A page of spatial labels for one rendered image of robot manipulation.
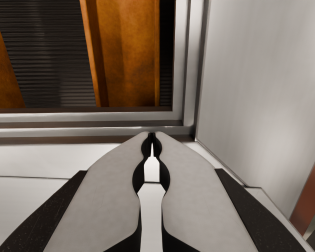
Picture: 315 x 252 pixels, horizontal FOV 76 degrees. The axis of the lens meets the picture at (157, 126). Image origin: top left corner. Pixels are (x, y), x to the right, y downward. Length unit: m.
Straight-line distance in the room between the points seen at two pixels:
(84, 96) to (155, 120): 0.32
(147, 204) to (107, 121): 0.07
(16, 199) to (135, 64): 0.20
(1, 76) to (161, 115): 0.23
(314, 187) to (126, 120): 0.18
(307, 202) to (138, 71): 0.24
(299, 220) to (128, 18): 0.30
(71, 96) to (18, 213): 0.30
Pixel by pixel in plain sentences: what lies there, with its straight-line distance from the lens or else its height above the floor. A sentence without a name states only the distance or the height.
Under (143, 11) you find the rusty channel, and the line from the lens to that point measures 0.28.
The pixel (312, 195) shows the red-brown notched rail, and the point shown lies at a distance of 0.25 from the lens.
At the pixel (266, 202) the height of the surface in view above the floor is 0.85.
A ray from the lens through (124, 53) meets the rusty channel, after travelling 0.29.
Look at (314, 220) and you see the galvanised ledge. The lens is 0.59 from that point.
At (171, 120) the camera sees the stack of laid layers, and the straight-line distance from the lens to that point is 0.15.
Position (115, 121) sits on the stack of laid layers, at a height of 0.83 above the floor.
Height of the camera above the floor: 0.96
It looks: 62 degrees down
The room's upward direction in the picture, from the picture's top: 177 degrees clockwise
